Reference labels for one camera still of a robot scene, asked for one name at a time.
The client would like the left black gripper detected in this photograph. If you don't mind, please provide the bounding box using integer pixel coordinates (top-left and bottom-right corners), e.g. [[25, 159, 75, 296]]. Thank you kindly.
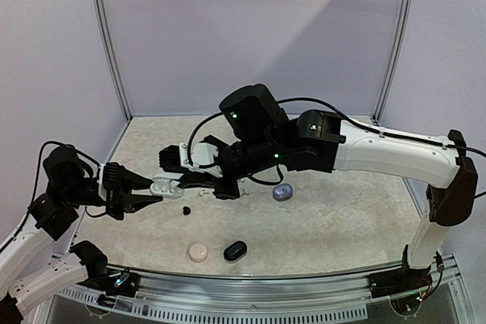
[[64, 161, 163, 220]]

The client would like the white charging case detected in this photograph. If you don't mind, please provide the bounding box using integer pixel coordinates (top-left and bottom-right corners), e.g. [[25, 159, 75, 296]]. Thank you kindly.
[[150, 171, 185, 200]]

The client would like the purple charging case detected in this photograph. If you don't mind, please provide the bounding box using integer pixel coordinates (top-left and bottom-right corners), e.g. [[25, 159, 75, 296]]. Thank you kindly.
[[272, 184, 293, 201]]

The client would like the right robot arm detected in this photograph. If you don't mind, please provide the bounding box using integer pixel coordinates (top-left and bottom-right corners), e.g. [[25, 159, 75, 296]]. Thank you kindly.
[[179, 84, 478, 291]]

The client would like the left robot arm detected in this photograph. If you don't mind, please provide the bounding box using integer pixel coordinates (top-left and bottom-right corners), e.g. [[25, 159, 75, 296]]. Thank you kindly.
[[1, 142, 161, 323]]

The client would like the pink charging case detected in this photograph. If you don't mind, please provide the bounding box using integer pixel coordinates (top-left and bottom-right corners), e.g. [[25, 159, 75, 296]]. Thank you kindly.
[[188, 243, 208, 263]]

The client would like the black charging case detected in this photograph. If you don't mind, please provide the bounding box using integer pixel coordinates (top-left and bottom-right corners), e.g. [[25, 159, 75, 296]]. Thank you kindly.
[[223, 241, 248, 263]]

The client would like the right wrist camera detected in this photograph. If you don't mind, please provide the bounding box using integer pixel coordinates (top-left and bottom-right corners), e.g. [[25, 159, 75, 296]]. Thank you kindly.
[[159, 143, 222, 178]]

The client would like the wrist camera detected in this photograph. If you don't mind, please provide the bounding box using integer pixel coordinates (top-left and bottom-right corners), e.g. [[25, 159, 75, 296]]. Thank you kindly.
[[159, 143, 222, 178], [96, 164, 107, 202]]

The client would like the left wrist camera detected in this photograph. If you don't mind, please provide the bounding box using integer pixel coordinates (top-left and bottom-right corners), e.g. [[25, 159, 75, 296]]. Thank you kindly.
[[96, 164, 107, 202]]

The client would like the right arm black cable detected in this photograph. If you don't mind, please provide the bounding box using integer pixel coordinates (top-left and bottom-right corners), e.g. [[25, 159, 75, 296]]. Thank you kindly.
[[185, 96, 486, 200]]

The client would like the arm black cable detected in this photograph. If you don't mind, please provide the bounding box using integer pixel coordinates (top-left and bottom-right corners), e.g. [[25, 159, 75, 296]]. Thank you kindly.
[[0, 140, 103, 253], [185, 96, 486, 200]]

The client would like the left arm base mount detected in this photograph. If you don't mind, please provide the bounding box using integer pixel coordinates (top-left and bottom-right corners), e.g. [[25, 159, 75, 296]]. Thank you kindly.
[[79, 262, 141, 297]]

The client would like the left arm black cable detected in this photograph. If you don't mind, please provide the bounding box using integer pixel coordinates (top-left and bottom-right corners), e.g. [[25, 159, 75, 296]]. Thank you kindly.
[[0, 140, 103, 253]]

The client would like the aluminium front rail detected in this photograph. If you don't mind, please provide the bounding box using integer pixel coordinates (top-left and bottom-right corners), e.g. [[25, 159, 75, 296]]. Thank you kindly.
[[35, 255, 474, 323]]

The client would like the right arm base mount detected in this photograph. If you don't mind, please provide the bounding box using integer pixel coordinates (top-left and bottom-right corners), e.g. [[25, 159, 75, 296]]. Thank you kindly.
[[367, 264, 443, 298]]

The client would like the right aluminium frame post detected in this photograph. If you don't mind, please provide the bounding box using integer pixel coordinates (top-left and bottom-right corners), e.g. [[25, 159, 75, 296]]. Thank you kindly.
[[372, 0, 412, 125]]

